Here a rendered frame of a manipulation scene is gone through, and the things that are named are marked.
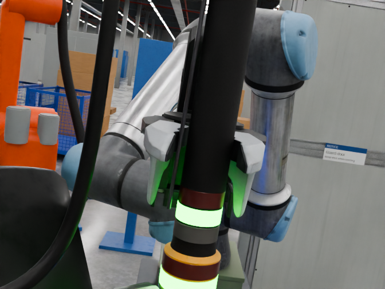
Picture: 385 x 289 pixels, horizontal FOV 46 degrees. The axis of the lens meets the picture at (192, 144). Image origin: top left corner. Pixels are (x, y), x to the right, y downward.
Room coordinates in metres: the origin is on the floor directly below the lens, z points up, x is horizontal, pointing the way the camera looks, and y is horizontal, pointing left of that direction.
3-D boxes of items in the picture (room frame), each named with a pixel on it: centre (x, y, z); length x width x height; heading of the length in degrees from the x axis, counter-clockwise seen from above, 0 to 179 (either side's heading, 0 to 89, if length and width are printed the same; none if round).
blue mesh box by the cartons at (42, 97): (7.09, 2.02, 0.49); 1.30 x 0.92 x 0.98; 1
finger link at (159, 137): (0.33, 0.02, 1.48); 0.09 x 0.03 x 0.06; 170
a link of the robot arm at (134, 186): (0.60, 0.02, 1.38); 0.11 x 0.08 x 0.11; 67
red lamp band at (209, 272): (0.33, -0.01, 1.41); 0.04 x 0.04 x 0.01
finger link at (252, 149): (0.33, -0.04, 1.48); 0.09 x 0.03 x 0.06; 14
